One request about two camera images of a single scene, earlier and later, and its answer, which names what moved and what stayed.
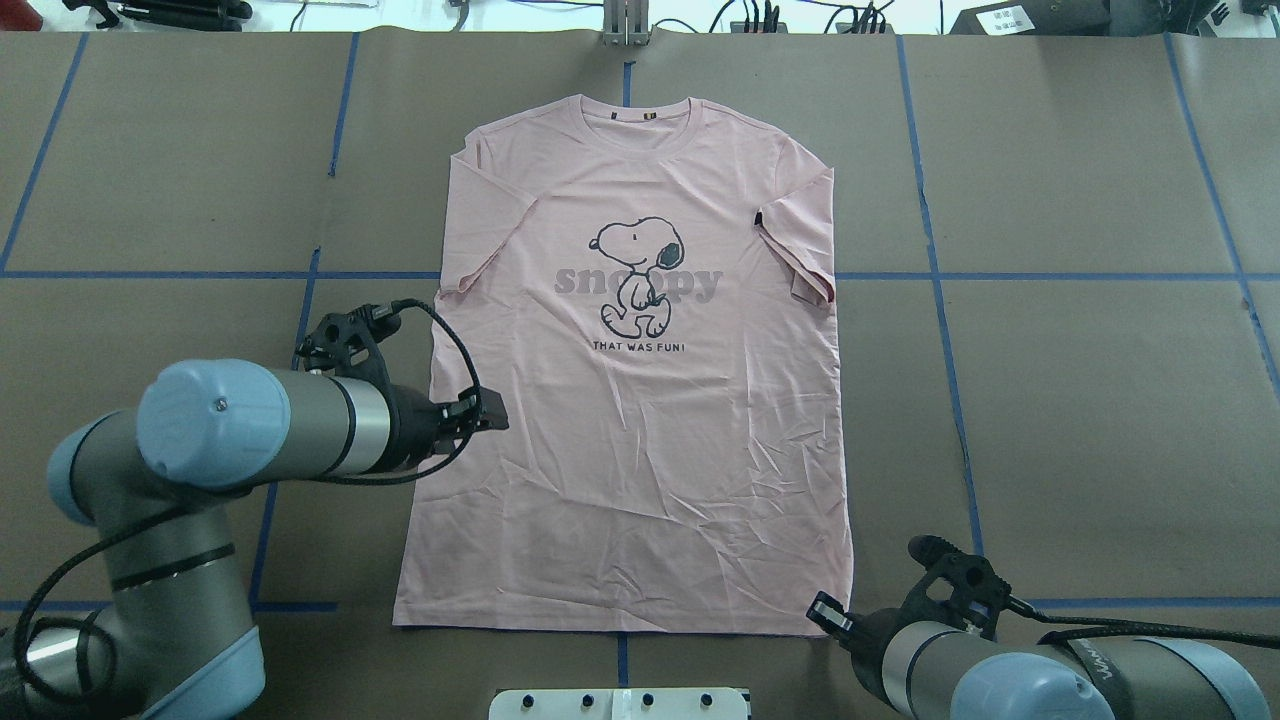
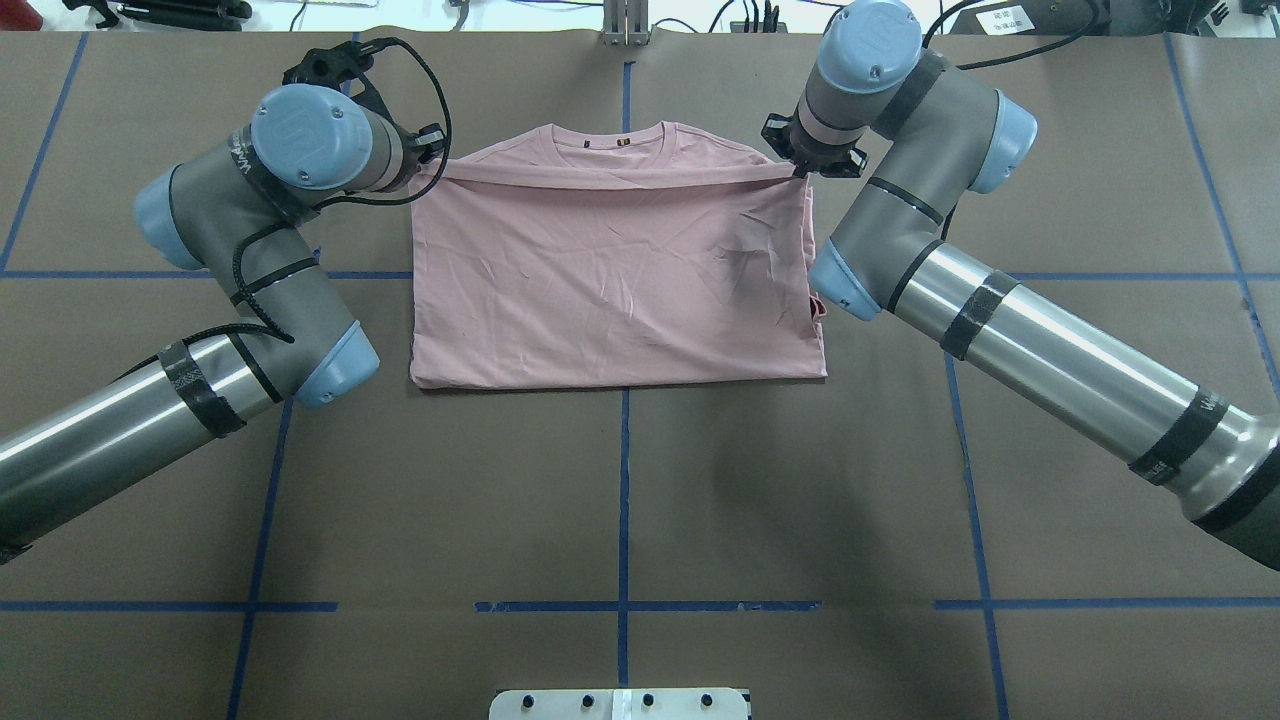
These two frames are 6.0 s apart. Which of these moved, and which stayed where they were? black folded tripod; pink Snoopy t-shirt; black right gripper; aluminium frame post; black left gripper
Moved: black right gripper; black left gripper; pink Snoopy t-shirt
Stayed: black folded tripod; aluminium frame post
